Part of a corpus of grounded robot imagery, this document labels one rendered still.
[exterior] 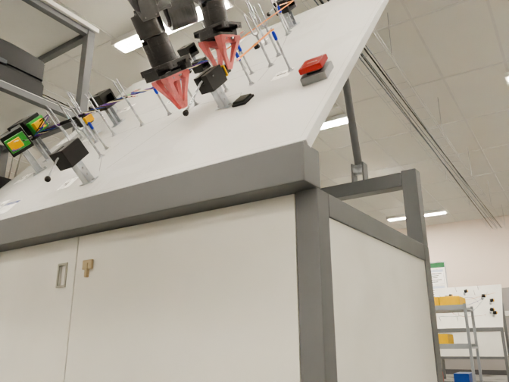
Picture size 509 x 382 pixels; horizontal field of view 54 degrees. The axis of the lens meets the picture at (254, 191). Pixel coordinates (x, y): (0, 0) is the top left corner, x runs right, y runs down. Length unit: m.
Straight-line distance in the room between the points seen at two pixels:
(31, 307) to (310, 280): 0.72
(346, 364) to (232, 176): 0.35
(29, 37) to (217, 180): 1.69
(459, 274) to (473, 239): 0.86
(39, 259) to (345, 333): 0.75
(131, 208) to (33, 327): 0.40
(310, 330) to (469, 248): 11.47
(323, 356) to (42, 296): 0.71
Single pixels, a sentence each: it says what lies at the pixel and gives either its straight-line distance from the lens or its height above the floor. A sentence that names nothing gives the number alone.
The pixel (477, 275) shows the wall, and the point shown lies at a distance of 12.08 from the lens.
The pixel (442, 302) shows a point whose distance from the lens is 5.86.
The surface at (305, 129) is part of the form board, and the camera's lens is 0.82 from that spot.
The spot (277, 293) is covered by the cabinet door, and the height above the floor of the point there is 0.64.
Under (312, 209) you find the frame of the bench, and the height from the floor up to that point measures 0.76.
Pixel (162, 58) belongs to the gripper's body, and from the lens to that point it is 1.05.
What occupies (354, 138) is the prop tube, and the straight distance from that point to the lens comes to 1.43.
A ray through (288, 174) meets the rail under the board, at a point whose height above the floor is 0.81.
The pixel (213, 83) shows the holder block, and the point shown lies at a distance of 1.13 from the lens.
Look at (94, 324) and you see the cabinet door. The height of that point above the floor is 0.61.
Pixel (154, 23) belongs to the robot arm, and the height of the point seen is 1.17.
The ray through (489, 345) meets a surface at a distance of 9.62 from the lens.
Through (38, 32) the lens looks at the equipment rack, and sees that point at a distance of 2.38.
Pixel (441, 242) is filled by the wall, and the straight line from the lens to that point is 12.32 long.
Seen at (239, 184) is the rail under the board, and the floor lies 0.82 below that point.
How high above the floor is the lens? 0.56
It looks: 18 degrees up
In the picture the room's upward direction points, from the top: straight up
